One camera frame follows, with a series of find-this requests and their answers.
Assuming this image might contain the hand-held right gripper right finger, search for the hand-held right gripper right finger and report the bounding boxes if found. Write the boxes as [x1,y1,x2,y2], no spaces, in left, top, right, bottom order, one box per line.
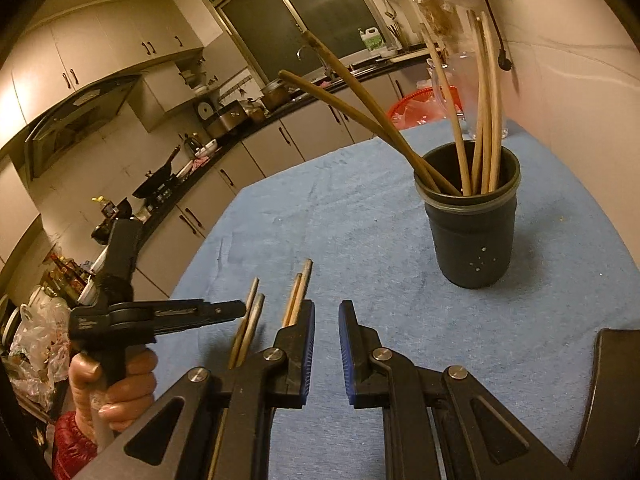
[338,300,577,480]

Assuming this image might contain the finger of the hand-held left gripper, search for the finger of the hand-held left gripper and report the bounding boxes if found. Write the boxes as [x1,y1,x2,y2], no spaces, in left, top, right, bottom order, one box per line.
[149,298,247,334]

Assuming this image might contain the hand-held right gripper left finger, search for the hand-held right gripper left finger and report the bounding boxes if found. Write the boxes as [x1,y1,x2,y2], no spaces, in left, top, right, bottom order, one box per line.
[75,300,317,480]

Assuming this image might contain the pile of wooden chopsticks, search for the pile of wooden chopsticks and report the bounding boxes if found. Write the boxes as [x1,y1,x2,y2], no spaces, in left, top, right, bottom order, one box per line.
[206,259,314,480]

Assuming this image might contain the black utensil holder cup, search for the black utensil holder cup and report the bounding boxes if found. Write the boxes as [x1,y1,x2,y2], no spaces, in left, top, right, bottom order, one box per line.
[414,141,522,290]

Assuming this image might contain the bunch of wooden chopsticks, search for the bunch of wooden chopsticks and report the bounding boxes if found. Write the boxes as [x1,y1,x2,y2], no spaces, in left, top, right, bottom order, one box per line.
[277,9,504,196]

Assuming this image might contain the person's left forearm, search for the person's left forearm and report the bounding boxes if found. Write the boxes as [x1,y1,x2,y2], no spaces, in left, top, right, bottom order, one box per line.
[52,411,109,480]

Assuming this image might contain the person's left hand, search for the person's left hand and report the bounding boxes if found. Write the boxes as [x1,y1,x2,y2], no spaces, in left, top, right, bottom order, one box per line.
[67,348,159,443]

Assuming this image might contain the group of sauce bottles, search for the group of sauce bottles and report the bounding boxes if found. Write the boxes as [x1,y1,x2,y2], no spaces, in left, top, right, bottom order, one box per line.
[46,251,87,302]

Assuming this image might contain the crumpled clear plastic bag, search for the crumpled clear plastic bag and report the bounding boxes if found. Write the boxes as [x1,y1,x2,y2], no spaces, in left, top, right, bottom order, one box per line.
[7,297,71,402]

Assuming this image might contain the yellow-cap oil bottle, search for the yellow-cap oil bottle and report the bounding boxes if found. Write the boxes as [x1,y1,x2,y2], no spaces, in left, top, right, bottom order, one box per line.
[92,195,119,221]

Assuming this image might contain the blue terry table cloth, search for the blue terry table cloth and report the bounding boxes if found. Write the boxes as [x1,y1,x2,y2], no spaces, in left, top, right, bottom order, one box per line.
[165,120,634,480]

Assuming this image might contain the black wok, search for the black wok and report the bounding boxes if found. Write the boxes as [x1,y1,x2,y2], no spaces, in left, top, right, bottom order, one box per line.
[132,145,182,199]

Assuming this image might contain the black range hood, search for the black range hood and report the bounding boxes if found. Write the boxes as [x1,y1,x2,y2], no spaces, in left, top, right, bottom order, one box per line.
[24,74,144,181]

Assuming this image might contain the black kitchen countertop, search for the black kitchen countertop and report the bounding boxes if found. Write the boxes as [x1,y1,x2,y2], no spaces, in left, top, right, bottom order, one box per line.
[127,62,432,261]

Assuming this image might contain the lower kitchen cabinets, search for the lower kitchen cabinets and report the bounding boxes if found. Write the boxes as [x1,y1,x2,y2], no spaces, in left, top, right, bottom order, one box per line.
[132,66,432,302]

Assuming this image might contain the kitchen cabinets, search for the kitchen cabinets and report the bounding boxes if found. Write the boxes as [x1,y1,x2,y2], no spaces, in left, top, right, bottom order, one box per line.
[0,0,224,162]
[132,66,432,302]

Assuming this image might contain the brown cooking pot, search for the brown cooking pot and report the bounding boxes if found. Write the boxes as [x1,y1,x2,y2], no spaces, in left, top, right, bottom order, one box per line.
[259,79,294,111]

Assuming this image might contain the open dish shelf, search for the open dish shelf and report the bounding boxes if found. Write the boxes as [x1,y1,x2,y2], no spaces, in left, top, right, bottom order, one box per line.
[177,54,221,97]

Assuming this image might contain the red plastic basket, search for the red plastic basket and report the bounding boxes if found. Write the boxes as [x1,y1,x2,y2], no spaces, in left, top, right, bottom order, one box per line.
[387,86,464,131]

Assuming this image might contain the chrome sink faucet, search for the chrome sink faucet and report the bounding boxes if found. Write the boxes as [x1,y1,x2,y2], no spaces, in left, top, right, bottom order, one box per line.
[296,44,332,82]

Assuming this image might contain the upper kitchen cabinets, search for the upper kitchen cabinets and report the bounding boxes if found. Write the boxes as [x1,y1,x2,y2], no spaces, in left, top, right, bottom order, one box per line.
[0,0,224,162]

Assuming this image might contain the clear plastic pitcher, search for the clear plastic pitcher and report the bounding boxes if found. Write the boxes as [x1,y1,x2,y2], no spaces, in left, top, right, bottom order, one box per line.
[427,51,509,142]

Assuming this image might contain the dark kitchen window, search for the dark kitchen window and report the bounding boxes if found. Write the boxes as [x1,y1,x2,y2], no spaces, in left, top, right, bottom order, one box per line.
[192,0,397,85]

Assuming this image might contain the white green-label detergent bottle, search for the white green-label detergent bottle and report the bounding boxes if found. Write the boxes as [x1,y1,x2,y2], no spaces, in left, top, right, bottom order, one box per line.
[357,27,384,52]

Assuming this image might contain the black power cable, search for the black power cable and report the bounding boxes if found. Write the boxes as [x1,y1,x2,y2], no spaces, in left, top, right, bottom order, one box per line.
[462,0,514,72]

